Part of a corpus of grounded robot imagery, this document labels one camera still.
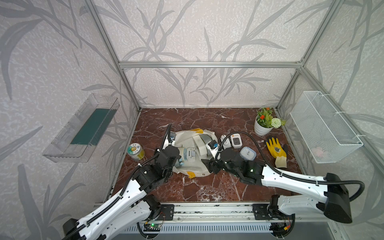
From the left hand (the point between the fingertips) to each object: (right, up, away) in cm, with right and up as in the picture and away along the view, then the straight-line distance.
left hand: (167, 142), depth 73 cm
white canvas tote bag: (+12, -5, +23) cm, 26 cm away
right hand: (+19, -6, +1) cm, 20 cm away
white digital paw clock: (+40, -2, +24) cm, 47 cm away
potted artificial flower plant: (+57, +10, +21) cm, 62 cm away
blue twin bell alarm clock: (+6, -8, +14) cm, 17 cm away
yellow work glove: (+65, -9, +20) cm, 68 cm away
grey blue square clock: (+19, 0, +15) cm, 25 cm away
